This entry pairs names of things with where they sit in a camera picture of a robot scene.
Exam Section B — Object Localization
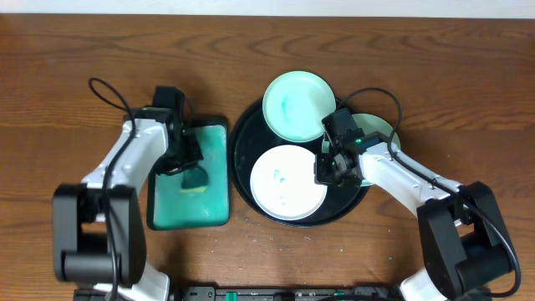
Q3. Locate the green yellow sponge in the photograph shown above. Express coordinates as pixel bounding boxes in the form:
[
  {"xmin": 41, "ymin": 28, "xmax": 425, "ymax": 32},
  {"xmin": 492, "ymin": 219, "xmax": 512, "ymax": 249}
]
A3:
[{"xmin": 181, "ymin": 166, "xmax": 209, "ymax": 193}]

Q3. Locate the right black cable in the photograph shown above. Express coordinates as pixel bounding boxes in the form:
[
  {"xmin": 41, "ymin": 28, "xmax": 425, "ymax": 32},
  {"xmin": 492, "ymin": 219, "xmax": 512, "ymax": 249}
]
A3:
[{"xmin": 339, "ymin": 87, "xmax": 522, "ymax": 298}]

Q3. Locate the mint green plate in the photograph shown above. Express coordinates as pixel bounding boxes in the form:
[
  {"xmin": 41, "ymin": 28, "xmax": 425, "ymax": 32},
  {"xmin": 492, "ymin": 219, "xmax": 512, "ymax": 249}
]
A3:
[
  {"xmin": 321, "ymin": 113, "xmax": 401, "ymax": 187},
  {"xmin": 262, "ymin": 71, "xmax": 337, "ymax": 143}
]

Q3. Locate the white plate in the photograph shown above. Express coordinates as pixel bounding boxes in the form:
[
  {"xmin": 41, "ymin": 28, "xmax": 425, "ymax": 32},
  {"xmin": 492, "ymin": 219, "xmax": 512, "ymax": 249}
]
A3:
[{"xmin": 250, "ymin": 145, "xmax": 328, "ymax": 221}]

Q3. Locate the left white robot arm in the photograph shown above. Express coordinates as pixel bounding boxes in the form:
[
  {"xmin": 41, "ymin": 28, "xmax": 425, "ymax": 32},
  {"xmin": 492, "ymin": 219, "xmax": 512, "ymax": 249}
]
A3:
[{"xmin": 53, "ymin": 107, "xmax": 203, "ymax": 300}]

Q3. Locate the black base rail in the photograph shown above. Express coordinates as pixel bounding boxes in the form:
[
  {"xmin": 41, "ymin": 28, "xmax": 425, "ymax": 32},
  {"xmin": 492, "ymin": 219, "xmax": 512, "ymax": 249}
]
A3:
[{"xmin": 168, "ymin": 287, "xmax": 402, "ymax": 301}]

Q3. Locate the round black tray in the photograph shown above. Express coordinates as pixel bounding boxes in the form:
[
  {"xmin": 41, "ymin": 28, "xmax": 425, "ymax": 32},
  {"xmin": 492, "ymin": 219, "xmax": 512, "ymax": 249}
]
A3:
[{"xmin": 228, "ymin": 99, "xmax": 369, "ymax": 227}]

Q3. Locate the mint green plate top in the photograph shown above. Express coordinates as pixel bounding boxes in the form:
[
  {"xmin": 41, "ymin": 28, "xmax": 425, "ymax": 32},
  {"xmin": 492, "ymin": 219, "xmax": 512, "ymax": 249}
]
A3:
[{"xmin": 262, "ymin": 71, "xmax": 337, "ymax": 143}]

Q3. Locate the green rectangular water tray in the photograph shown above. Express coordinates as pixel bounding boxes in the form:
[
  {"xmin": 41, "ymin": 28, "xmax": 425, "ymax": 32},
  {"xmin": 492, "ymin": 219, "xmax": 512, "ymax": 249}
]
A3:
[{"xmin": 147, "ymin": 117, "xmax": 230, "ymax": 231}]

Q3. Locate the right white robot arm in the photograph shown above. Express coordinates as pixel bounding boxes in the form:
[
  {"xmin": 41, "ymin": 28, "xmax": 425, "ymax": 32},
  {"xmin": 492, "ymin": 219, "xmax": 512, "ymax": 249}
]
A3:
[{"xmin": 314, "ymin": 132, "xmax": 522, "ymax": 300}]

